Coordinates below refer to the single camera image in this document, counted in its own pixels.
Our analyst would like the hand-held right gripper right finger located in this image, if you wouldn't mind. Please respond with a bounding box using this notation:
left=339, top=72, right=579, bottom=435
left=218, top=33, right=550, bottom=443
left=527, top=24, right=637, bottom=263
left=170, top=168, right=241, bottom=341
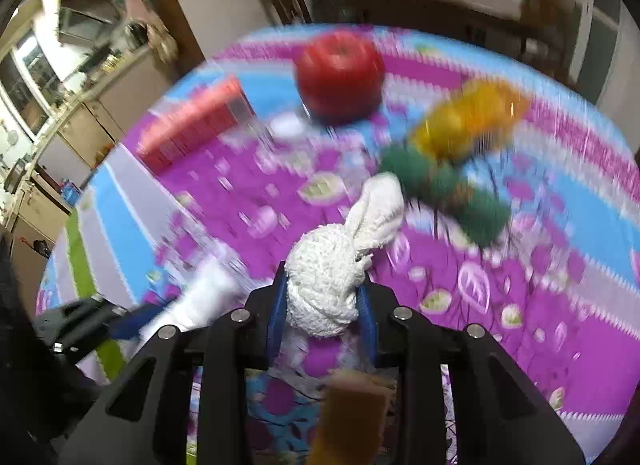
left=357, top=280, right=586, bottom=465

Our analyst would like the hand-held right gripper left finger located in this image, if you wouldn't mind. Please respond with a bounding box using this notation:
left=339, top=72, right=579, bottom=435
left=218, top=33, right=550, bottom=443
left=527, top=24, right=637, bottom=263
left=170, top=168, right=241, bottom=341
left=57, top=272, right=291, bottom=465

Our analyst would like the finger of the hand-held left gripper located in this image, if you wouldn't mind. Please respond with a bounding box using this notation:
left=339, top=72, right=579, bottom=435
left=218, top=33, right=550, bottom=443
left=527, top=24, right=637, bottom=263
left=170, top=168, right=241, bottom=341
left=35, top=295, right=173, bottom=353

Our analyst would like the knotted white cloth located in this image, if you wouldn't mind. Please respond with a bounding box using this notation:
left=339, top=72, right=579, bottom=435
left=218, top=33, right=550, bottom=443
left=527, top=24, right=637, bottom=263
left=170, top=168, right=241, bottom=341
left=284, top=171, right=407, bottom=340

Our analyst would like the white silver wrapper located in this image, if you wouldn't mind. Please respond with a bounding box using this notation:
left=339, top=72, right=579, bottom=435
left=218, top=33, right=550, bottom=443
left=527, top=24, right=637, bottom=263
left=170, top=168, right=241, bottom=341
left=142, top=262, right=241, bottom=341

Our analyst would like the large yellow cardboard box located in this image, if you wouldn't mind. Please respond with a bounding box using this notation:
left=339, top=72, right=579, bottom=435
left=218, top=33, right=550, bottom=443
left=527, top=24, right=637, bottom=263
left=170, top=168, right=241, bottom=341
left=310, top=371, right=397, bottom=465

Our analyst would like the striped floral tablecloth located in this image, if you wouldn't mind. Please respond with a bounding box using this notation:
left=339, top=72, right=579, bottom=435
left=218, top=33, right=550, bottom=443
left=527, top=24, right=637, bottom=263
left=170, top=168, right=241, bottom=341
left=35, top=20, right=640, bottom=465

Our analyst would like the kitchen cabinet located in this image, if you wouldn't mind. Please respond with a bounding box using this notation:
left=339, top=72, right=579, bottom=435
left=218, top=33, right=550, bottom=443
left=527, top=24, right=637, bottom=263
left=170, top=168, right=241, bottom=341
left=0, top=45, right=176, bottom=266

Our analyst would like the long red carton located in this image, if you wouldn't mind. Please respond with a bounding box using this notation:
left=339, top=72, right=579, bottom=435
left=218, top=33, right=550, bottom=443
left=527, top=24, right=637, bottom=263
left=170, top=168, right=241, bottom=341
left=137, top=76, right=253, bottom=173

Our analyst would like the yellow green snack packet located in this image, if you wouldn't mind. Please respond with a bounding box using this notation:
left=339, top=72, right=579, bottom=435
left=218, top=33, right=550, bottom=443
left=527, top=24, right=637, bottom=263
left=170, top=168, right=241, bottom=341
left=382, top=78, right=531, bottom=246

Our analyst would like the red apple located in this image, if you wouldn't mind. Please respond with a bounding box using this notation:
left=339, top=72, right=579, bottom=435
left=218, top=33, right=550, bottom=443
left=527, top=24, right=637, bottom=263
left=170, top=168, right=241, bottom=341
left=294, top=31, right=386, bottom=123

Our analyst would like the kitchen window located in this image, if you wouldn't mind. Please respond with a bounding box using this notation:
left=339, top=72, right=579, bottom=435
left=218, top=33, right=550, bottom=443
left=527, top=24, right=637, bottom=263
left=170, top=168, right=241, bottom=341
left=0, top=30, right=56, bottom=142

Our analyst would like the brown wooden chair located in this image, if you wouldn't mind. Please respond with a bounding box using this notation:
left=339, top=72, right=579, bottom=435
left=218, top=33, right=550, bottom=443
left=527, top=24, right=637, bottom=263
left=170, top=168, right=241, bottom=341
left=520, top=0, right=576, bottom=76

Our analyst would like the glass door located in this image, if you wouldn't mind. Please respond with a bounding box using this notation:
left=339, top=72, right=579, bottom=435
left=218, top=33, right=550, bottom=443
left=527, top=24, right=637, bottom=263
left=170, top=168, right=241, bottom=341
left=555, top=0, right=636, bottom=101

